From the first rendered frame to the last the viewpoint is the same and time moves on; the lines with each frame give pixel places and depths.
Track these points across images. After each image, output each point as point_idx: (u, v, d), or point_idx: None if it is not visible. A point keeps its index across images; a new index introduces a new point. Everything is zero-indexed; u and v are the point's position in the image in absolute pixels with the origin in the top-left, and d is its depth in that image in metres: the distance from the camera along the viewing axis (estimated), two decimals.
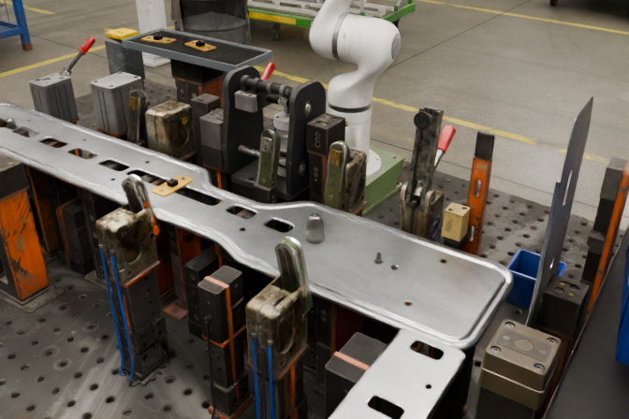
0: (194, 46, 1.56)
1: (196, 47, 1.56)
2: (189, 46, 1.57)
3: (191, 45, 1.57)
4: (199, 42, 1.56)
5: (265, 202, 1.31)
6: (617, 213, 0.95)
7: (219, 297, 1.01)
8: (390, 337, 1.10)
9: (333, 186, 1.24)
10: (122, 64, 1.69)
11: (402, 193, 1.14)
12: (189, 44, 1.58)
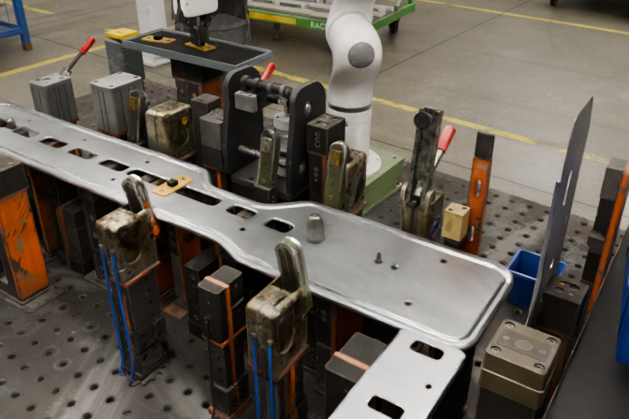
0: (194, 46, 1.56)
1: (196, 47, 1.56)
2: (189, 46, 1.57)
3: (191, 45, 1.57)
4: (199, 42, 1.56)
5: (265, 202, 1.31)
6: (617, 213, 0.95)
7: (219, 297, 1.01)
8: (390, 337, 1.10)
9: (333, 186, 1.24)
10: (122, 64, 1.69)
11: (402, 193, 1.14)
12: (189, 44, 1.58)
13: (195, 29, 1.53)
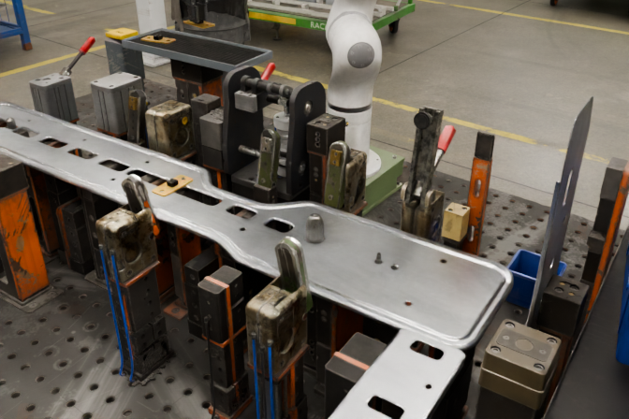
0: (192, 23, 1.54)
1: (195, 23, 1.54)
2: (188, 23, 1.55)
3: (189, 22, 1.55)
4: None
5: (265, 202, 1.31)
6: (617, 213, 0.95)
7: (219, 297, 1.01)
8: (390, 337, 1.10)
9: (333, 186, 1.24)
10: (122, 64, 1.69)
11: (402, 193, 1.14)
12: (187, 21, 1.55)
13: (193, 6, 1.50)
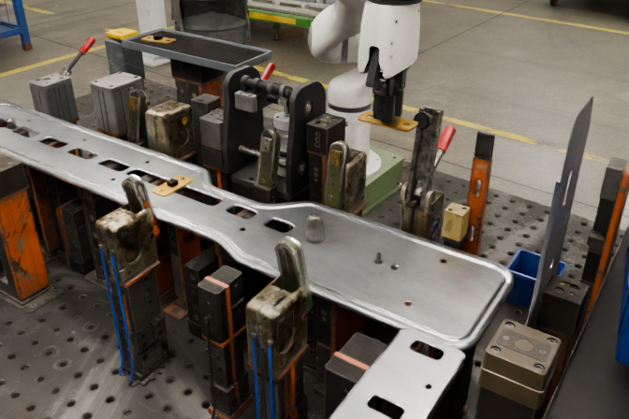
0: (380, 123, 0.93)
1: (385, 123, 0.93)
2: (371, 122, 0.94)
3: (373, 121, 0.94)
4: None
5: (265, 202, 1.31)
6: (617, 213, 0.95)
7: (219, 297, 1.01)
8: (390, 337, 1.10)
9: (333, 186, 1.24)
10: (122, 64, 1.69)
11: (402, 193, 1.14)
12: (367, 119, 0.94)
13: (390, 96, 0.90)
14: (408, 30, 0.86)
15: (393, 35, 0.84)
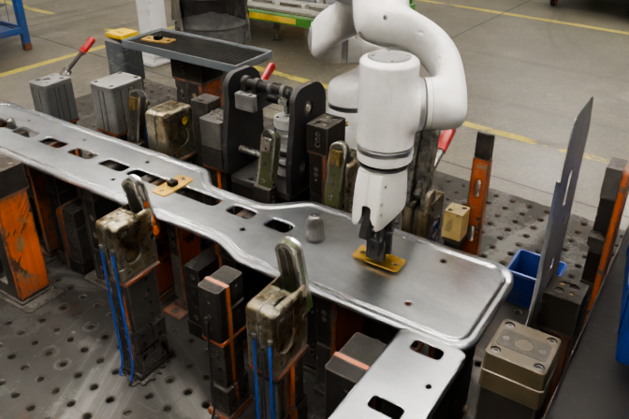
0: (372, 262, 1.05)
1: (376, 262, 1.05)
2: (364, 260, 1.05)
3: (366, 258, 1.06)
4: None
5: (265, 202, 1.31)
6: (617, 213, 0.95)
7: (219, 297, 1.01)
8: (390, 337, 1.10)
9: (333, 186, 1.24)
10: (122, 64, 1.69)
11: None
12: (361, 256, 1.06)
13: (381, 242, 1.02)
14: (396, 190, 0.98)
15: (383, 197, 0.95)
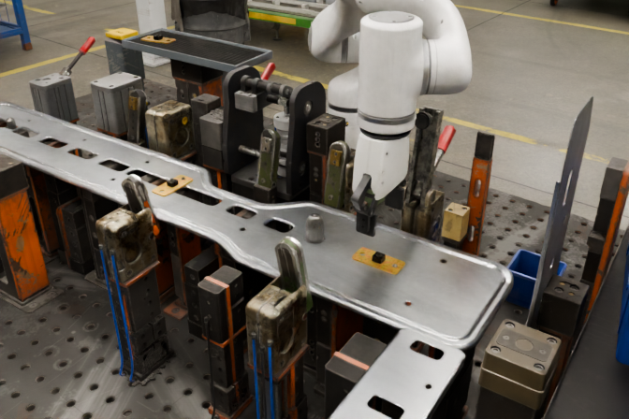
0: (372, 265, 1.05)
1: (375, 265, 1.05)
2: (363, 263, 1.06)
3: (365, 261, 1.06)
4: (380, 257, 1.05)
5: (265, 202, 1.31)
6: (617, 213, 0.95)
7: (219, 297, 1.01)
8: (390, 337, 1.10)
9: (333, 186, 1.24)
10: (122, 64, 1.69)
11: None
12: (360, 258, 1.06)
13: (371, 215, 0.96)
14: (398, 157, 0.95)
15: (384, 165, 0.93)
